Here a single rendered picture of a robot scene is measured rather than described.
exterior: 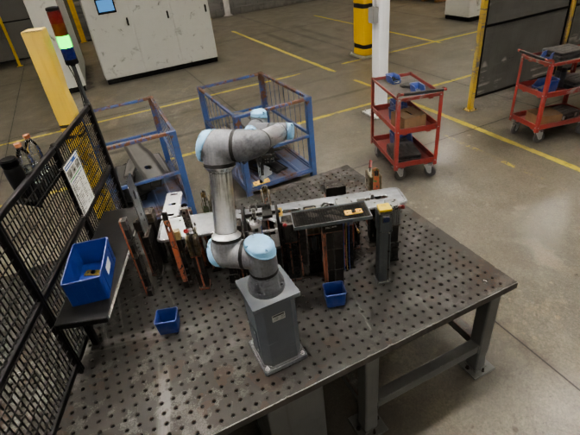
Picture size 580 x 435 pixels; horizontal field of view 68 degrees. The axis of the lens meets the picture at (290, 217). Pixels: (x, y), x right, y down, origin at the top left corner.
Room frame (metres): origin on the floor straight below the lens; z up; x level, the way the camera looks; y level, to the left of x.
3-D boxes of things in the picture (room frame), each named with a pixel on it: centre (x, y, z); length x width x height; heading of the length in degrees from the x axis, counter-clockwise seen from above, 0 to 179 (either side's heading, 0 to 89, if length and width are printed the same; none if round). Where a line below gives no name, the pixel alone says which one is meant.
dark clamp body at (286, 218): (1.81, 0.01, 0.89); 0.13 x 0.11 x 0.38; 3
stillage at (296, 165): (4.44, 0.26, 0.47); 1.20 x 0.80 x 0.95; 23
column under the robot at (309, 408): (1.31, 0.13, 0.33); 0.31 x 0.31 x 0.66; 22
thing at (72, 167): (2.04, 1.08, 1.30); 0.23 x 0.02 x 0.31; 3
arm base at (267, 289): (1.31, 0.13, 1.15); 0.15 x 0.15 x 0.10
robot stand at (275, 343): (1.31, 0.13, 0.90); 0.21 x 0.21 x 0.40; 22
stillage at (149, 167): (3.99, 1.48, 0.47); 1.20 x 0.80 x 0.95; 21
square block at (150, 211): (2.09, 0.80, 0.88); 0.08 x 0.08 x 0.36; 3
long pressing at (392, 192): (2.01, 0.04, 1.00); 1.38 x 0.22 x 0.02; 93
